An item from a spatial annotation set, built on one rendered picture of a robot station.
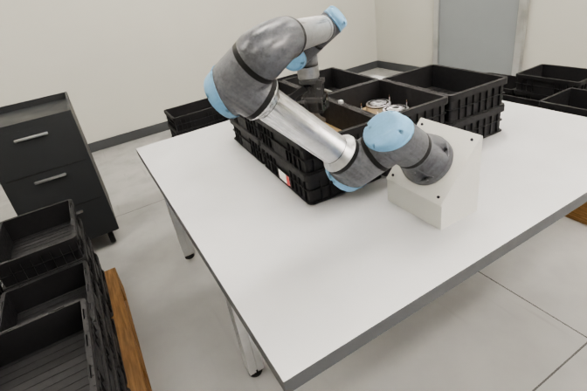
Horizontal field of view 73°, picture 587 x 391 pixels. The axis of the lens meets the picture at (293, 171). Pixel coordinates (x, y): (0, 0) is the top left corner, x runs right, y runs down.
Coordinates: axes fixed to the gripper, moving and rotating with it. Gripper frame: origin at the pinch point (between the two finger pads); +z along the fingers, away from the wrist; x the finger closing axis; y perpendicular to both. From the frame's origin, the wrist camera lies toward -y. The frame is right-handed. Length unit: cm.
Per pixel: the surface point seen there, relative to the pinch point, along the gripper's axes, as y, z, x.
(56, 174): -157, 28, 3
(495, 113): 63, 6, 37
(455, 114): 49, 2, 23
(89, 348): -36, 27, -84
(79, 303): -54, 28, -71
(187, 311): -68, 86, -21
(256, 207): -12.1, 16.4, -27.6
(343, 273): 26, 17, -53
